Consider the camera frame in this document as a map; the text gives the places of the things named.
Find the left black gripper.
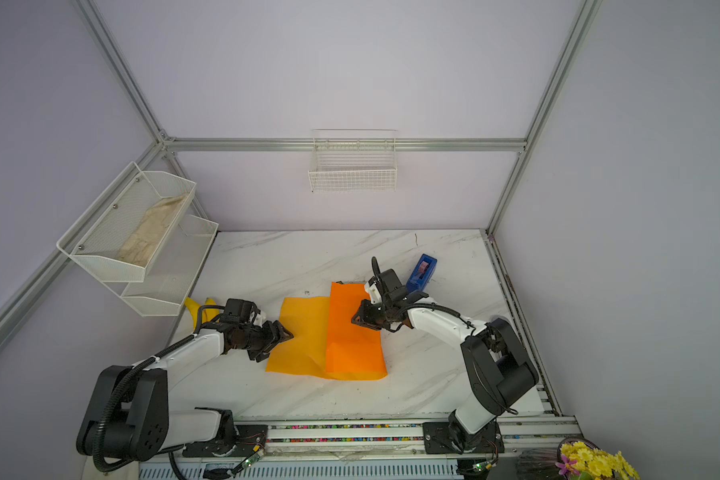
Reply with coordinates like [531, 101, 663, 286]
[234, 320, 293, 363]

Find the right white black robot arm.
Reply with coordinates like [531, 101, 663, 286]
[351, 262, 539, 454]

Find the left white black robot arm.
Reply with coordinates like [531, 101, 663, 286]
[76, 299, 294, 472]

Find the yellow banana right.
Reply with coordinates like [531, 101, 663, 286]
[202, 298, 219, 323]

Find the yellow banana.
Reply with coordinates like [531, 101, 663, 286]
[202, 298, 219, 323]
[184, 297, 201, 330]

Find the blue tape dispenser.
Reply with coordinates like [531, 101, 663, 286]
[406, 254, 437, 292]

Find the yellow banana left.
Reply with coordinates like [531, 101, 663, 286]
[184, 297, 201, 330]

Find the beige cloth in basket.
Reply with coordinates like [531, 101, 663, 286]
[116, 194, 187, 267]

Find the yellow flower bouquet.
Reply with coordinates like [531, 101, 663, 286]
[555, 440, 640, 480]

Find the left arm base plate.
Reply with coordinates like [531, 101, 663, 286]
[181, 424, 269, 458]

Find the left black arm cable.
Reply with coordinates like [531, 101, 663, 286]
[91, 304, 229, 480]

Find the lower white wire shelf basket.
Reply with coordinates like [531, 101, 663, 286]
[118, 214, 218, 317]

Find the white wire shelf basket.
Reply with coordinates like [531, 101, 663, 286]
[56, 162, 196, 283]
[118, 214, 218, 317]

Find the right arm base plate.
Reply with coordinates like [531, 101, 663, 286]
[422, 421, 505, 455]

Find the white wire basket on wall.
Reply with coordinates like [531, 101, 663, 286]
[308, 129, 398, 193]

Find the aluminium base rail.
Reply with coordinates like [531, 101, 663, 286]
[109, 416, 583, 479]

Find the upper white wire shelf basket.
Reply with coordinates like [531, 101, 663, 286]
[56, 162, 196, 283]

